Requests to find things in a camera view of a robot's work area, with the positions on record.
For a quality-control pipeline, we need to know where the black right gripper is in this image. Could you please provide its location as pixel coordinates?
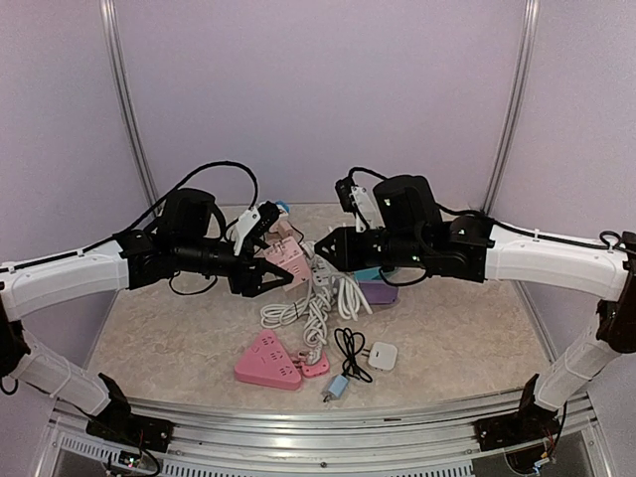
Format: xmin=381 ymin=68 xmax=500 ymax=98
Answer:
xmin=316 ymin=224 xmax=428 ymax=269

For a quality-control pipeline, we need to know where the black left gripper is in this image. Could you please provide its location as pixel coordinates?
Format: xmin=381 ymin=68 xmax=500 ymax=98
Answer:
xmin=174 ymin=236 xmax=293 ymax=296

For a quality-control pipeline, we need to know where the pink cube socket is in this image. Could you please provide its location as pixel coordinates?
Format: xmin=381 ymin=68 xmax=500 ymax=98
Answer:
xmin=263 ymin=237 xmax=312 ymax=291

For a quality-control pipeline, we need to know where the white thick power cord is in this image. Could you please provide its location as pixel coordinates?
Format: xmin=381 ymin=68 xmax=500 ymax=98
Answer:
xmin=260 ymin=240 xmax=374 ymax=367

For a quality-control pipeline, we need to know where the pink triangular power strip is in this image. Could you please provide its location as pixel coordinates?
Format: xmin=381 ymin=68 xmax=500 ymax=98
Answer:
xmin=234 ymin=329 xmax=302 ymax=391

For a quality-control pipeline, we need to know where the pink square plug adapter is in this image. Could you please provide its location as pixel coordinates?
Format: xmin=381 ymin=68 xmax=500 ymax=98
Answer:
xmin=299 ymin=354 xmax=330 ymax=379

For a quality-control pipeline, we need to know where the white plug adapter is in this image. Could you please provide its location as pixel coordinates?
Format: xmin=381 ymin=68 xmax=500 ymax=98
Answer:
xmin=362 ymin=342 xmax=398 ymax=372

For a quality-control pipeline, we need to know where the light blue plug adapter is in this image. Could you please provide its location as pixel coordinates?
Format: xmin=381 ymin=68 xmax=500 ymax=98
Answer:
xmin=322 ymin=375 xmax=349 ymax=402

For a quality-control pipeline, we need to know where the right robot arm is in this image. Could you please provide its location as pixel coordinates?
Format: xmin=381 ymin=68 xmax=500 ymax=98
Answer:
xmin=314 ymin=175 xmax=635 ymax=449

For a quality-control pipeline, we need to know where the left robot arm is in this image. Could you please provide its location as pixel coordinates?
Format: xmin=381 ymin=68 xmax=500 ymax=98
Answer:
xmin=1 ymin=188 xmax=293 ymax=442

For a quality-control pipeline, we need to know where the blue plug on cube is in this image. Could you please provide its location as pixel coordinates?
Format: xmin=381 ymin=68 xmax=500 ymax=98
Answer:
xmin=275 ymin=201 xmax=290 ymax=213

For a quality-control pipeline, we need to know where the teal power strip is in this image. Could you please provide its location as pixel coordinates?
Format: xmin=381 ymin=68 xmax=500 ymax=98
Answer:
xmin=353 ymin=266 xmax=398 ymax=283

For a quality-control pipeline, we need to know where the purple power strip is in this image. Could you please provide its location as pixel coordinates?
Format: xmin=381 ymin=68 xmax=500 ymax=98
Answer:
xmin=359 ymin=280 xmax=398 ymax=305

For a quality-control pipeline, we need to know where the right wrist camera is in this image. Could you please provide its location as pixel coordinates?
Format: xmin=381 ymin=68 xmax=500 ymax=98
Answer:
xmin=335 ymin=177 xmax=380 ymax=233

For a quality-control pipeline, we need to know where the short black usb cable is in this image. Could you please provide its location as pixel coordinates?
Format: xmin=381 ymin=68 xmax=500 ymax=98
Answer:
xmin=333 ymin=326 xmax=375 ymax=385

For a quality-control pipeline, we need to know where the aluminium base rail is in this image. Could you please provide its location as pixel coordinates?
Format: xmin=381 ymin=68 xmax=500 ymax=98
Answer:
xmin=35 ymin=392 xmax=616 ymax=476

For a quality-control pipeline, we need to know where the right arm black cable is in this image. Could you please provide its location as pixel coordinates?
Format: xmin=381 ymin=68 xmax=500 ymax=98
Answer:
xmin=347 ymin=166 xmax=636 ymax=448

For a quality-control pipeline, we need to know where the aluminium frame post right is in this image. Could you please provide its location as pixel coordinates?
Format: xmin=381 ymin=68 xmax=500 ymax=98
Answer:
xmin=481 ymin=0 xmax=541 ymax=213

